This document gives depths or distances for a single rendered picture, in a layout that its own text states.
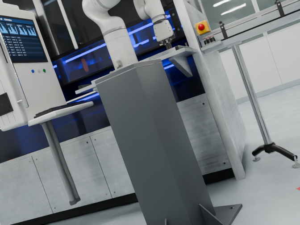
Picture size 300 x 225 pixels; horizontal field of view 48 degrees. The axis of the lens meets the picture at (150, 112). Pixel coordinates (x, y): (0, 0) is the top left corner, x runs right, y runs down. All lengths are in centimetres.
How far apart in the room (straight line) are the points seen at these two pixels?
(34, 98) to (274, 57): 523
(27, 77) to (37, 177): 93
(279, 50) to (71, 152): 495
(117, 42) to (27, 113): 79
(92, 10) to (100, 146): 111
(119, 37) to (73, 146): 119
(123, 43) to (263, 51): 529
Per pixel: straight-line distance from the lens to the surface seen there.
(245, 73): 232
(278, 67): 678
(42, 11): 267
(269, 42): 678
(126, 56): 163
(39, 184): 288
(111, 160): 249
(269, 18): 229
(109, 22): 167
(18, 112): 212
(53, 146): 241
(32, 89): 227
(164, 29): 197
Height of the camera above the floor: 69
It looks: 2 degrees down
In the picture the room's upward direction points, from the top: 20 degrees counter-clockwise
